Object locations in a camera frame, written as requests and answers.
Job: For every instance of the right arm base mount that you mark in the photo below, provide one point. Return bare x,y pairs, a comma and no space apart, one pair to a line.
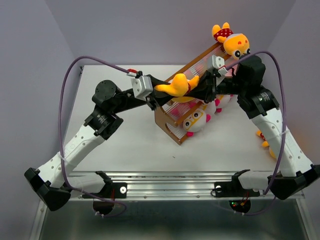
239,197

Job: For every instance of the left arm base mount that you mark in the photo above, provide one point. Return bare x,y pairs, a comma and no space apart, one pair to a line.
113,193

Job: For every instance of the yellow bear plush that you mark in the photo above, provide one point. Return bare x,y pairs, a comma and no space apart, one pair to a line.
179,87
265,144
234,44

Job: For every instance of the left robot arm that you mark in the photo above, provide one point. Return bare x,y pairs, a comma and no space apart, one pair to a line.
52,182

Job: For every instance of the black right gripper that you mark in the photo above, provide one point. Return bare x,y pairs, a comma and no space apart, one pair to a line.
202,90

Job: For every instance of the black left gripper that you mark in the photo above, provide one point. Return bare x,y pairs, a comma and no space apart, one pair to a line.
159,98

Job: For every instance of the aluminium rail frame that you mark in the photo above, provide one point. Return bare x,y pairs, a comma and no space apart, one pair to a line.
173,186

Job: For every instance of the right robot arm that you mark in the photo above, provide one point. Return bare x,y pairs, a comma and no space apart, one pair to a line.
293,171

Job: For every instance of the white glasses plush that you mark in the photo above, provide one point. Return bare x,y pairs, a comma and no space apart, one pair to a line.
209,108
221,101
193,123

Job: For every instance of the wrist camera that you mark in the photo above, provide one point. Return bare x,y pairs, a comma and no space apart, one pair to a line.
141,84
216,64

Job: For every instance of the wooden toy shelf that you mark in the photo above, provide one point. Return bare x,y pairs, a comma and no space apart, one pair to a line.
181,119

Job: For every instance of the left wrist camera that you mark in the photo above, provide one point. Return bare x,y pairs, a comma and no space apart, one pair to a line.
141,84

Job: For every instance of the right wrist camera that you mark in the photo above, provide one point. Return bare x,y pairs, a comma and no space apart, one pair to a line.
216,64

